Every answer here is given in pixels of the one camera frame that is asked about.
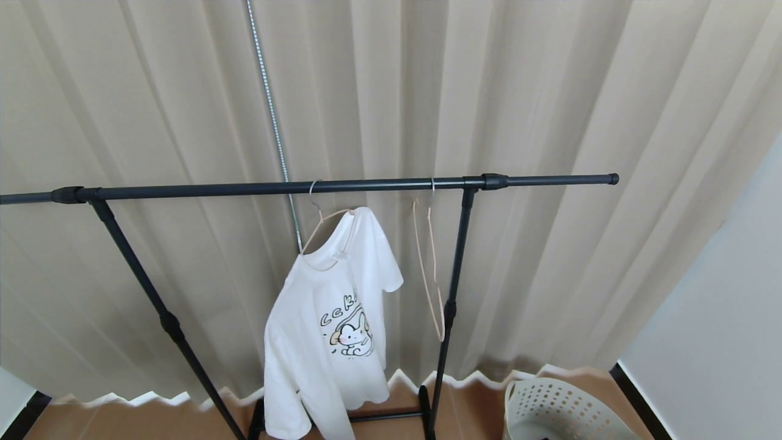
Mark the pink clothes hanger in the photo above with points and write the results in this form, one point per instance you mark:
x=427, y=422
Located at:
x=330, y=215
x=432, y=193

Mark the white garment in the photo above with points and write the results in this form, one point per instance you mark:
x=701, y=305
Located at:
x=324, y=366

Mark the black clothes rack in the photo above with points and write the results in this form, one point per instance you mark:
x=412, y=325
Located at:
x=244, y=188

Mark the white laundry basket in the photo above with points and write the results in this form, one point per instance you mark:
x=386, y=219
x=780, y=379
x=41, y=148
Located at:
x=550, y=409

